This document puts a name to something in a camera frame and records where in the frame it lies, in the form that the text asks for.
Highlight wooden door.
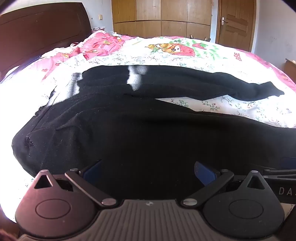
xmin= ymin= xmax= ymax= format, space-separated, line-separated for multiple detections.
xmin=216 ymin=0 xmax=258 ymax=53

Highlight wooden television stand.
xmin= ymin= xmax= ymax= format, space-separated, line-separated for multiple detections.
xmin=284 ymin=58 xmax=296 ymax=81

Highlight floral printed bedsheet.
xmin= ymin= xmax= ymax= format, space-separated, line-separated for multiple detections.
xmin=0 ymin=31 xmax=296 ymax=223

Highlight black pants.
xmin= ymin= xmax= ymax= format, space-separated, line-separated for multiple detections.
xmin=11 ymin=65 xmax=296 ymax=200

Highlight dark wooden headboard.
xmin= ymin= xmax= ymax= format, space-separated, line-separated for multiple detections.
xmin=0 ymin=2 xmax=93 ymax=82

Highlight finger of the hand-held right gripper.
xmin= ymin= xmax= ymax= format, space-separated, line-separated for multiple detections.
xmin=263 ymin=169 xmax=296 ymax=181
xmin=280 ymin=157 xmax=296 ymax=170

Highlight wooden wardrobe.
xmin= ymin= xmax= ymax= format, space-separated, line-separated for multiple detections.
xmin=111 ymin=0 xmax=219 ymax=42

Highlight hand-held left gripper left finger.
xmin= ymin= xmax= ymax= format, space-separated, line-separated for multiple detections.
xmin=34 ymin=159 xmax=117 ymax=207

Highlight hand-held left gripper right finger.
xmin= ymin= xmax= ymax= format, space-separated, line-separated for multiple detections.
xmin=181 ymin=161 xmax=269 ymax=207

